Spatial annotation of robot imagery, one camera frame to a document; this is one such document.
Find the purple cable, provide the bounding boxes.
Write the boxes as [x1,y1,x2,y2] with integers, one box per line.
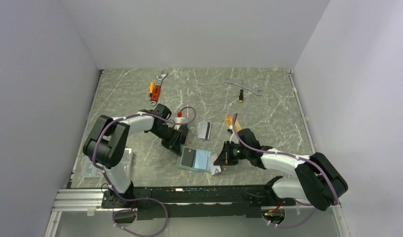
[231,113,340,229]
[91,106,198,237]

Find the clear plastic bag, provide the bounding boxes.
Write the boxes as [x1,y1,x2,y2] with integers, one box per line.
[81,148,134,178]

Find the red adjustable wrench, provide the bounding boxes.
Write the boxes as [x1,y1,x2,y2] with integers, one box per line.
[150,71,168,106]

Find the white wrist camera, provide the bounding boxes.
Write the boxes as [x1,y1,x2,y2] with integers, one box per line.
[227,128,237,134]
[173,112,187,130]

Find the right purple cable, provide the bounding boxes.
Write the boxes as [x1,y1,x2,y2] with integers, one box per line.
[231,113,340,229]

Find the single black VIP card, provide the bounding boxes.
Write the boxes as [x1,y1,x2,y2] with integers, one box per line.
[181,148,196,167]

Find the green card holder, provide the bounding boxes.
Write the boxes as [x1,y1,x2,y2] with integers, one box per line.
[177,146,212,172]

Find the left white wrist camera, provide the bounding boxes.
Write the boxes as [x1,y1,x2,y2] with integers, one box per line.
[173,112,187,130]

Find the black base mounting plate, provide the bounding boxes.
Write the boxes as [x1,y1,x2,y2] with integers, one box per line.
[101,185,295,220]

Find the silver VIP card stack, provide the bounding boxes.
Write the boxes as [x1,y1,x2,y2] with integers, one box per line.
[197,121,211,140]

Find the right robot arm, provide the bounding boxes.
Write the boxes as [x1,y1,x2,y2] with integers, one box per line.
[213,128,348,211]

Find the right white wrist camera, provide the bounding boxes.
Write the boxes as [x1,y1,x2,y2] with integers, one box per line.
[227,128,237,134]

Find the orange card stack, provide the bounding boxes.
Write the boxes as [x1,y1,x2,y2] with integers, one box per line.
[225,116,242,131]

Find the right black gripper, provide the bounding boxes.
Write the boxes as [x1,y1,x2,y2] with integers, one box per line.
[214,140,250,165]

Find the single silver VIP card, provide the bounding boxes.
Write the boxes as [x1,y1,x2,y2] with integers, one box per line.
[209,164,222,176]

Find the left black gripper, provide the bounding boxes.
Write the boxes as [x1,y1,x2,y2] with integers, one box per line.
[151,124,183,157]

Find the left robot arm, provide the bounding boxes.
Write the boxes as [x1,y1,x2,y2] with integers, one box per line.
[82,104,194,207]

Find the yellow handled screwdriver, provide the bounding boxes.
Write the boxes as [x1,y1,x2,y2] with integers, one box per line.
[148,81,155,97]

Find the aluminium rail frame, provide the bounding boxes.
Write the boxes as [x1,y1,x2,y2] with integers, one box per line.
[45,187,350,237]

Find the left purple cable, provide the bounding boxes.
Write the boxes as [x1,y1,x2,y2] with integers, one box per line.
[91,106,198,237]

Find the silver open-end spanner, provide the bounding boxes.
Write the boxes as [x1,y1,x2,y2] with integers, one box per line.
[224,78,263,96]

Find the black yellow small screwdriver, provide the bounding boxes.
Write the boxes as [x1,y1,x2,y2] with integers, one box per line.
[239,88,244,103]

